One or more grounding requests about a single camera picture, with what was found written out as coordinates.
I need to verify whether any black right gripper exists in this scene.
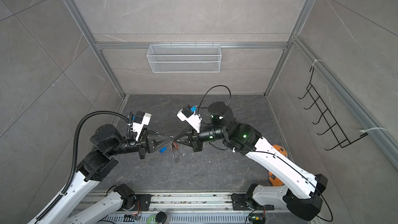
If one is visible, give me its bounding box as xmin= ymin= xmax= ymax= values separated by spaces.
xmin=174 ymin=123 xmax=229 ymax=152

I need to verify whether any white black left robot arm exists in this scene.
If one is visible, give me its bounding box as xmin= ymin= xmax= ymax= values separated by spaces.
xmin=30 ymin=124 xmax=173 ymax=224

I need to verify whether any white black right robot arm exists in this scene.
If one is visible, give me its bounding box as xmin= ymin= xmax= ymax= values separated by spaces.
xmin=174 ymin=102 xmax=328 ymax=221

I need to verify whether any orange round toy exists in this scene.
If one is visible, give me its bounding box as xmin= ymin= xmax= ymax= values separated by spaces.
xmin=268 ymin=144 xmax=288 ymax=187

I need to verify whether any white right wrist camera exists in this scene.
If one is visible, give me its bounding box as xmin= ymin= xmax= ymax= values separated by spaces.
xmin=177 ymin=105 xmax=202 ymax=133

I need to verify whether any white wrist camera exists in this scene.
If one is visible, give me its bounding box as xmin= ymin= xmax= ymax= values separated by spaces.
xmin=127 ymin=111 xmax=151 ymax=141
xmin=177 ymin=105 xmax=202 ymax=133

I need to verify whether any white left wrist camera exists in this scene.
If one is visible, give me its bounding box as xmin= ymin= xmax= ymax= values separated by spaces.
xmin=127 ymin=111 xmax=151 ymax=141

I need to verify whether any black camera cable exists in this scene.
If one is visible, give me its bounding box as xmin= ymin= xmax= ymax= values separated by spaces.
xmin=197 ymin=84 xmax=232 ymax=113

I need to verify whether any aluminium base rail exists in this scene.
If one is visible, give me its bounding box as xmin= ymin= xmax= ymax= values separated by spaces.
xmin=99 ymin=192 xmax=305 ymax=224

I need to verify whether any white wire mesh basket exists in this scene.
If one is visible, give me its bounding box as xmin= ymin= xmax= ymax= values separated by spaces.
xmin=147 ymin=44 xmax=222 ymax=73

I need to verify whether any black corrugated cable conduit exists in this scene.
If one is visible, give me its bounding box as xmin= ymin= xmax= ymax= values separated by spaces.
xmin=35 ymin=110 xmax=131 ymax=222

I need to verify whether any black wire hook rack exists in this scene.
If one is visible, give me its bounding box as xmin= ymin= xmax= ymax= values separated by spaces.
xmin=298 ymin=67 xmax=368 ymax=151

